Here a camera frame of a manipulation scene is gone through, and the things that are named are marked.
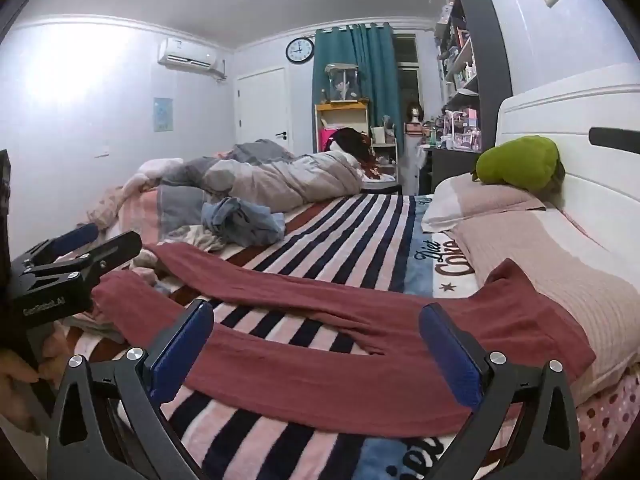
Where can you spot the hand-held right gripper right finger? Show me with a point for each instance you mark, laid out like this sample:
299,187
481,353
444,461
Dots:
450,360

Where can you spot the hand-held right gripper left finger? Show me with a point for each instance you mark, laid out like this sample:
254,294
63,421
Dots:
182,345

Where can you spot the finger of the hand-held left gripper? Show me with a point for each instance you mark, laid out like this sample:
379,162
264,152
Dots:
75,236
115,247

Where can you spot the red pants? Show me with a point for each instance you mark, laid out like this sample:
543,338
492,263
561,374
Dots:
310,360

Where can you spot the person's left hand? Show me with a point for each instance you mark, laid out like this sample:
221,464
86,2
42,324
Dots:
15,375

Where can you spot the pink floral cloth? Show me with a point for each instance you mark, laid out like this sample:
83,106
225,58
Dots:
107,207

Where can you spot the cream floral cloth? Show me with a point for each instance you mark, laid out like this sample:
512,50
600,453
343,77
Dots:
200,237

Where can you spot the blue garment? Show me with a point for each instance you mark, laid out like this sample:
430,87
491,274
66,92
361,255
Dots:
250,225

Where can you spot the pink knitted pillow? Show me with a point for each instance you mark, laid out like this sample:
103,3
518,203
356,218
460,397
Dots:
550,260

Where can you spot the striped blanket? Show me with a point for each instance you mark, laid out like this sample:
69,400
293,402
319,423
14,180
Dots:
350,240

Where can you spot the pink and white pillow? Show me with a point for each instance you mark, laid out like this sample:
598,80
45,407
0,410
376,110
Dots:
475,200

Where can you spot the pink polka dot sheet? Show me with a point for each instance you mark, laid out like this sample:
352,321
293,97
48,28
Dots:
610,425

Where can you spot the grey and pink duvet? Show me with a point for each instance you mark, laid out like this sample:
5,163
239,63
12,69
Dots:
280,180

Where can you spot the dark grey desk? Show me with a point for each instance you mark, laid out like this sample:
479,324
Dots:
450,167

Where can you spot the white door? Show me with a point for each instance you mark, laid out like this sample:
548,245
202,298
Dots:
262,110

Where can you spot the white drawer cabinet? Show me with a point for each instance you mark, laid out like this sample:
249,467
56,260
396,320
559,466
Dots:
415,160

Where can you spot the white air conditioner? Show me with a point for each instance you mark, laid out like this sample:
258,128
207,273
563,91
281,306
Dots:
190,57

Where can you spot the green plush toy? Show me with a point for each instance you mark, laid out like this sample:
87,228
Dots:
520,162

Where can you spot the white rolling cart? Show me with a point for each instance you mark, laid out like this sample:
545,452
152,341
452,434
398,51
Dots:
385,152

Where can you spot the clutter of toy boxes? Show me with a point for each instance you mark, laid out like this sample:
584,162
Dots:
457,130

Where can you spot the dark red wig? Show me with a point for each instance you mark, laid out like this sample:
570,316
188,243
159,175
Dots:
352,145

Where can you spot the magenta bag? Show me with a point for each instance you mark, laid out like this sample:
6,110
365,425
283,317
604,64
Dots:
327,140

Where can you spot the mannequin head with wig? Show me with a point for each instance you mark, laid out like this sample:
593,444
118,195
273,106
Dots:
414,115

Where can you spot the yellow topped shelf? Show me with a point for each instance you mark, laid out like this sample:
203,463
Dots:
342,106

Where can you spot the black bar on headboard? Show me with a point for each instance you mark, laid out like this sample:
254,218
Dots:
615,136

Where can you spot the glass fish tank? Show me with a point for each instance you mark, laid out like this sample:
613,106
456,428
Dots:
341,82

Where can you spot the window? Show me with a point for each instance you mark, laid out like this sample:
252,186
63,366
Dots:
406,80

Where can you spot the white headboard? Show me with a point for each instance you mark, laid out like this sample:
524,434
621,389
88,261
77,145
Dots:
600,105

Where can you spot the teal curtain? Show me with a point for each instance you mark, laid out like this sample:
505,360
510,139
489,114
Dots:
370,70

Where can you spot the dark grey bookshelf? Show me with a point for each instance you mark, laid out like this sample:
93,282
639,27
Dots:
487,50

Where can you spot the light blue wall poster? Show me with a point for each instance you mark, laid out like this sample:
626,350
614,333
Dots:
163,115

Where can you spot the round wall clock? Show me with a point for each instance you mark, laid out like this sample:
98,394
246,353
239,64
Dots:
300,51

